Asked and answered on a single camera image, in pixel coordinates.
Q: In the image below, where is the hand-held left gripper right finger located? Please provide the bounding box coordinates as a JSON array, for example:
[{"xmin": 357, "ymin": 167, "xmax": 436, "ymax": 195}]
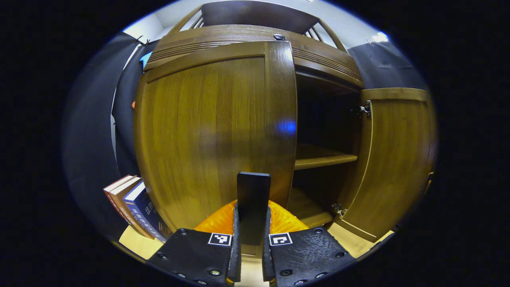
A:
[{"xmin": 261, "ymin": 200, "xmax": 355, "ymax": 287}]

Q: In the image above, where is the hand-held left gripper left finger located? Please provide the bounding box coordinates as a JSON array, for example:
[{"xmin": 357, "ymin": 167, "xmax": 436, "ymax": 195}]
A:
[{"xmin": 147, "ymin": 201, "xmax": 243, "ymax": 286}]

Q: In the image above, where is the black door handle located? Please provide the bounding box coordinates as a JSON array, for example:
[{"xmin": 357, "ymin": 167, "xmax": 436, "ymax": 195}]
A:
[{"xmin": 236, "ymin": 172, "xmax": 272, "ymax": 246}]

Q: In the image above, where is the wooden shoe cabinet door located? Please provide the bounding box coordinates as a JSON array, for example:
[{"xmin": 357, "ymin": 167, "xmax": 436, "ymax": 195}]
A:
[
  {"xmin": 133, "ymin": 40, "xmax": 298, "ymax": 258},
  {"xmin": 334, "ymin": 87, "xmax": 437, "ymax": 243}
]

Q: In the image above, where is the wooden double-door shoe cabinet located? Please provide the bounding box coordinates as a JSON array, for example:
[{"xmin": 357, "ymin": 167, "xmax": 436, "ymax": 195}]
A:
[{"xmin": 133, "ymin": 0, "xmax": 437, "ymax": 259}]

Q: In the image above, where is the wooden cabinet drawer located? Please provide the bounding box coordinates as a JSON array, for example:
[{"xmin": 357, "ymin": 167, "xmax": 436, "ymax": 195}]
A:
[{"xmin": 144, "ymin": 24, "xmax": 365, "ymax": 89}]

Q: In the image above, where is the blue book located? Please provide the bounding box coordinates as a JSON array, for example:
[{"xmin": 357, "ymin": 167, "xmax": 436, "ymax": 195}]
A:
[{"xmin": 123, "ymin": 181, "xmax": 173, "ymax": 242}]

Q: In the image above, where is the brown book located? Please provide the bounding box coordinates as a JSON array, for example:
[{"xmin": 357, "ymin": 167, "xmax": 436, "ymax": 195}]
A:
[{"xmin": 110, "ymin": 177, "xmax": 154, "ymax": 240}]

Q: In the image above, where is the wooden inner shelf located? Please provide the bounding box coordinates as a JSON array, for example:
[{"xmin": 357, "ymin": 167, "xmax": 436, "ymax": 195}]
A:
[{"xmin": 294, "ymin": 144, "xmax": 358, "ymax": 171}]

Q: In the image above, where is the red book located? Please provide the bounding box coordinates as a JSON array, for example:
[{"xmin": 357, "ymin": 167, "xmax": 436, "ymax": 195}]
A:
[{"xmin": 103, "ymin": 175, "xmax": 149, "ymax": 238}]

